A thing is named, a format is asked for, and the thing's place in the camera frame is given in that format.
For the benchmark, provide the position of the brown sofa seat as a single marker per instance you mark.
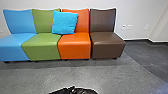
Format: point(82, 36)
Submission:
point(106, 43)

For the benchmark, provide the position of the blue sofa seat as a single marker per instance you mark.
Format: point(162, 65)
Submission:
point(13, 43)

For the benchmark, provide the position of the cyan square pillow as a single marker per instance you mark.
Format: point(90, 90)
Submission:
point(64, 22)

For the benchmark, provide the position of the double white wall outlet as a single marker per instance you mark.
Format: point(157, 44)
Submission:
point(126, 26)

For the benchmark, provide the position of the black trash bag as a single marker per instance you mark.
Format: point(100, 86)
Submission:
point(73, 90)

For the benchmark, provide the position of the green sofa seat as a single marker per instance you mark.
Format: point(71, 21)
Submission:
point(41, 46)

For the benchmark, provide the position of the orange sofa seat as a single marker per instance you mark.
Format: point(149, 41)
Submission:
point(75, 46)

